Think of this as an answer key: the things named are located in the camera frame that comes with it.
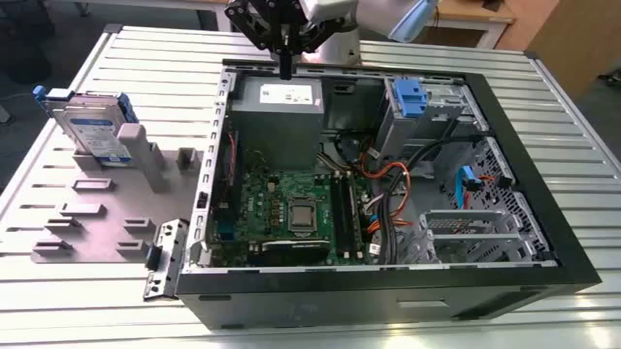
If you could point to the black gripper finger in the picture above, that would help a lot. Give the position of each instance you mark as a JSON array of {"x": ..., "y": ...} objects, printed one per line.
[
  {"x": 326, "y": 36},
  {"x": 238, "y": 14}
]

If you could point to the hard disk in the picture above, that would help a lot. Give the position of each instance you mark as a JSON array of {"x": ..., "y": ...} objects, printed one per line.
[{"x": 97, "y": 134}]

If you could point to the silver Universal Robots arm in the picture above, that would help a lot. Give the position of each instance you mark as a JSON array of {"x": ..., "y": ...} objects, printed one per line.
[{"x": 340, "y": 47}]

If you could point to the silver disk bay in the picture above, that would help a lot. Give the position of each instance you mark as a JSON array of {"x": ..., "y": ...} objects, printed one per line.
[{"x": 476, "y": 237}]

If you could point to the white framed desk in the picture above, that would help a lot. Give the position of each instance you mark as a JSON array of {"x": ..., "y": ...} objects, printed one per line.
[{"x": 223, "y": 18}]

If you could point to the blue drive latch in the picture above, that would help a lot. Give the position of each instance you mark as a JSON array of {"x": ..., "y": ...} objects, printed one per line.
[{"x": 410, "y": 98}]

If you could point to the grey power supply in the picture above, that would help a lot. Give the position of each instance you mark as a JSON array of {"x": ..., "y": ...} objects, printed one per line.
[{"x": 271, "y": 138}]

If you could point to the silver optical drive cage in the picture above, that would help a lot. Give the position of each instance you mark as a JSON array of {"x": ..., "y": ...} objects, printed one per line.
[{"x": 402, "y": 134}]

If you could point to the wooden desk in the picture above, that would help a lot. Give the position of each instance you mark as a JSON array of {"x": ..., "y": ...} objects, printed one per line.
[{"x": 476, "y": 14}]

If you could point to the green motherboard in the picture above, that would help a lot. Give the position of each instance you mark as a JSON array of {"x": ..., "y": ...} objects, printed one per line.
[{"x": 265, "y": 185}]

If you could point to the black CPU socket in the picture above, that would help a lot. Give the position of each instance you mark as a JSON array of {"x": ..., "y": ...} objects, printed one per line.
[{"x": 304, "y": 200}]

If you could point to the silver CPU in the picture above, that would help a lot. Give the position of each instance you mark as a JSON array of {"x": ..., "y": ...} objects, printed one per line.
[{"x": 305, "y": 217}]

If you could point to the black RAM slot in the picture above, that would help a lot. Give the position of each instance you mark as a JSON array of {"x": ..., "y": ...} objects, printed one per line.
[
  {"x": 356, "y": 218},
  {"x": 341, "y": 218}
]

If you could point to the black graphics card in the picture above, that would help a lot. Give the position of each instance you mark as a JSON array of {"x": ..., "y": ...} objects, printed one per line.
[{"x": 292, "y": 248}]

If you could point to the grey parts rack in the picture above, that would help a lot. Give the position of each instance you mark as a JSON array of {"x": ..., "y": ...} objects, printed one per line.
[{"x": 111, "y": 218}]

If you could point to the black open PC case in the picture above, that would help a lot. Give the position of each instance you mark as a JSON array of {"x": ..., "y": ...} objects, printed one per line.
[{"x": 340, "y": 301}]

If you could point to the silver slot retainer bracket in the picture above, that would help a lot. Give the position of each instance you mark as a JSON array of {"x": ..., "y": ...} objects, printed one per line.
[{"x": 167, "y": 254}]

